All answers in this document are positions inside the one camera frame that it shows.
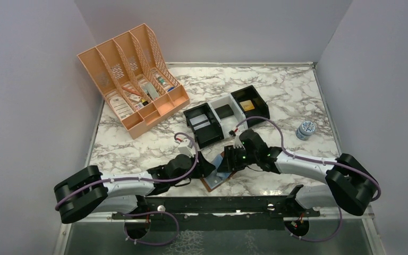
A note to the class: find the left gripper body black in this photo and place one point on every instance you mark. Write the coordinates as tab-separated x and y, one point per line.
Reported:
198	172

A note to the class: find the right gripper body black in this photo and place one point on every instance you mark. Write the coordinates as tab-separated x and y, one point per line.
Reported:
240	158

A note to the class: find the brown leather card holder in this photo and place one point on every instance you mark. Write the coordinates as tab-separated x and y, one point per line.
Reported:
216	179

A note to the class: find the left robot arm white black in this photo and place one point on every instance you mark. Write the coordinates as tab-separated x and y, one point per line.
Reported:
90	191

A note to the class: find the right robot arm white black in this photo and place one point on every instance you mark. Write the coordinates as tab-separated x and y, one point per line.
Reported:
344	182

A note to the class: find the white card in black bin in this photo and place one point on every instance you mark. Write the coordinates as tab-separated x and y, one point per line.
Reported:
199	121

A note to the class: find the gold card in black bin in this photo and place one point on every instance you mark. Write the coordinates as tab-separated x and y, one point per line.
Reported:
247	105

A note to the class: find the black bin left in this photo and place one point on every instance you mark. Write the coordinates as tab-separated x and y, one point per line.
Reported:
207	135

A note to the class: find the black bin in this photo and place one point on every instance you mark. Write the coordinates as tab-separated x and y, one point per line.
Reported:
250	93
207	135

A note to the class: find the white bin middle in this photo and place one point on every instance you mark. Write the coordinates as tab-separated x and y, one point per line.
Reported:
228	123

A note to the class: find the black bin right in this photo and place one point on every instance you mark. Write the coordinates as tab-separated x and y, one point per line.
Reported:
250	93

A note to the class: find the black object in white bin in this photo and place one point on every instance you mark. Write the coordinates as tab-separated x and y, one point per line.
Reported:
224	111

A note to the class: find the blue white small jar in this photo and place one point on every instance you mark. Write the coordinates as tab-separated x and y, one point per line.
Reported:
305	130

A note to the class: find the orange plastic file organizer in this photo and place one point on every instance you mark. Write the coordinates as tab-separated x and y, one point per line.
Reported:
132	76

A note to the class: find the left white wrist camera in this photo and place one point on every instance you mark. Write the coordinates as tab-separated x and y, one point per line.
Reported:
186	147

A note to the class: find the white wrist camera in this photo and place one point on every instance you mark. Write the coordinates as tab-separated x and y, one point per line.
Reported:
235	134
186	147

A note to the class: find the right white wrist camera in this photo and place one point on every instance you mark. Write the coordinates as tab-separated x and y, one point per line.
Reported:
235	134

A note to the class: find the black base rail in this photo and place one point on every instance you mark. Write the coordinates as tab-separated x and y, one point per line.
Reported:
211	214

